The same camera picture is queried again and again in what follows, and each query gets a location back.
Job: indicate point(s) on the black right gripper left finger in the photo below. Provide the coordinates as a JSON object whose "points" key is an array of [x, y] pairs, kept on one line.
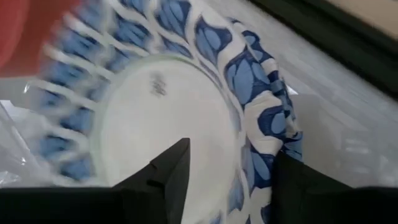
{"points": [[155, 199]]}

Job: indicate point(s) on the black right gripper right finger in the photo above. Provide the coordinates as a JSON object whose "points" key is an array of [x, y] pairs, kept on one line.
{"points": [[311, 199]]}

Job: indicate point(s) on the blue patterned paper bowl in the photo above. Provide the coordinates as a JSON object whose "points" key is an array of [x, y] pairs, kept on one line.
{"points": [[161, 118]]}

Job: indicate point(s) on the orange plastic bowl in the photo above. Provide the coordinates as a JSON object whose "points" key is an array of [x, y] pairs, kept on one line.
{"points": [[25, 31]]}

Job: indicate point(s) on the wooden work table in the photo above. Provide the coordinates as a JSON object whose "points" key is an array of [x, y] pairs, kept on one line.
{"points": [[373, 12]]}

